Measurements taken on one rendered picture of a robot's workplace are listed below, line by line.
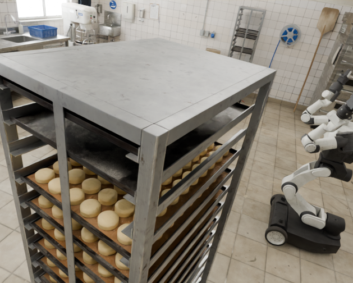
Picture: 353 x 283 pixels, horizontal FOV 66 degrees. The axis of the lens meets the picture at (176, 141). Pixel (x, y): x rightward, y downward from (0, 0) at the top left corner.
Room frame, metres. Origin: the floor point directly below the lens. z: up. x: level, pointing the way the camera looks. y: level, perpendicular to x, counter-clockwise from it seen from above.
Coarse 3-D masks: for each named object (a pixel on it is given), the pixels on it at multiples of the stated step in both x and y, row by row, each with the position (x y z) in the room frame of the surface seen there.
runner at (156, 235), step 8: (232, 160) 0.83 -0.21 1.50; (224, 168) 0.78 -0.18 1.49; (216, 176) 0.72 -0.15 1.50; (208, 184) 0.67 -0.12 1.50; (200, 192) 0.62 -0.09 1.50; (192, 200) 0.58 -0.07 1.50; (184, 208) 0.55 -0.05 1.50; (176, 216) 0.51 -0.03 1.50; (168, 224) 0.48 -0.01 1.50; (160, 232) 0.45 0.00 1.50; (128, 264) 0.36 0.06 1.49
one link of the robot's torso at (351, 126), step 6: (330, 126) 2.08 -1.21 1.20; (342, 126) 2.02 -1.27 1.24; (348, 126) 2.04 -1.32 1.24; (330, 132) 2.01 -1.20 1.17; (336, 132) 1.97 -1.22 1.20; (342, 132) 1.96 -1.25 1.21; (324, 150) 2.02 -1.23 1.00; (330, 150) 1.98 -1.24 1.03; (336, 150) 1.96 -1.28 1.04; (324, 156) 2.01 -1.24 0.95; (330, 156) 1.98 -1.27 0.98; (336, 156) 1.97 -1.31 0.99; (342, 156) 1.95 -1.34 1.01; (348, 156) 1.95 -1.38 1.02; (348, 162) 1.96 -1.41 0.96
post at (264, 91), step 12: (264, 96) 0.88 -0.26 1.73; (252, 120) 0.89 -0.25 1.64; (252, 132) 0.88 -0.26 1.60; (252, 144) 0.90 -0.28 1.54; (240, 156) 0.89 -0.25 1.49; (240, 168) 0.88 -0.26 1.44; (240, 180) 0.90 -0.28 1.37; (228, 192) 0.89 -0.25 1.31; (228, 204) 0.88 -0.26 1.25; (228, 216) 0.90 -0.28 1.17; (216, 240) 0.88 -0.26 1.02; (216, 252) 0.89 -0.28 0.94; (204, 276) 0.88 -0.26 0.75
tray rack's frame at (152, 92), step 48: (96, 48) 0.80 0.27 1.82; (144, 48) 0.90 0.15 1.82; (192, 48) 1.03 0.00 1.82; (0, 96) 0.57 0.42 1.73; (48, 96) 0.47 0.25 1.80; (96, 96) 0.45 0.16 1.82; (144, 96) 0.49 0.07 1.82; (192, 96) 0.53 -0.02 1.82; (240, 96) 0.64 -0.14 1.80; (144, 144) 0.35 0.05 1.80; (144, 192) 0.35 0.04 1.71; (144, 240) 0.34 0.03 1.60
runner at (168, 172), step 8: (248, 112) 0.85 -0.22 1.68; (232, 120) 0.73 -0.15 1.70; (240, 120) 0.79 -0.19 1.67; (224, 128) 0.68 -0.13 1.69; (216, 136) 0.64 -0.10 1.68; (200, 144) 0.56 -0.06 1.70; (208, 144) 0.60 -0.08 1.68; (192, 152) 0.53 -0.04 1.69; (200, 152) 0.57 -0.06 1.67; (184, 160) 0.50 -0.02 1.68; (168, 168) 0.44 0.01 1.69; (176, 168) 0.47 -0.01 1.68; (168, 176) 0.45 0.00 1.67; (128, 200) 0.37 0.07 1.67
